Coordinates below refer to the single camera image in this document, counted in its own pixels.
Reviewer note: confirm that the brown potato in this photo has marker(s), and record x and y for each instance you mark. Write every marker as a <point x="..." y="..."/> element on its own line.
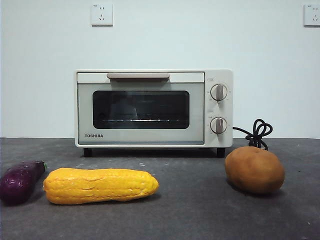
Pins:
<point x="253" y="170"/>

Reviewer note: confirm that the white timer oven knob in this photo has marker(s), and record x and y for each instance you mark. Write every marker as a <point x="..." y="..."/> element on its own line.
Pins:
<point x="218" y="125"/>

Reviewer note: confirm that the white temperature oven knob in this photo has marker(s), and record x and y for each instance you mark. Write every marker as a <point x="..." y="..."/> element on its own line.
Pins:
<point x="219" y="92"/>

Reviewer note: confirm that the white Toshiba toaster oven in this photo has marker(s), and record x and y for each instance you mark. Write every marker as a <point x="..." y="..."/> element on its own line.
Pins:
<point x="220" y="75"/>

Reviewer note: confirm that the yellow corn cob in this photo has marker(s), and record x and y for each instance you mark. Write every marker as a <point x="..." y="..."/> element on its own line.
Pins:
<point x="100" y="186"/>

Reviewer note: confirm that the purple eggplant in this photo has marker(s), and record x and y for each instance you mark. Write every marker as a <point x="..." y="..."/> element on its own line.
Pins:
<point x="17" y="182"/>

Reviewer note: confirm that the white wall socket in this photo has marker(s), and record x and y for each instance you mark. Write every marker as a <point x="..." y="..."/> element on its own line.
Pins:
<point x="102" y="15"/>
<point x="312" y="15"/>

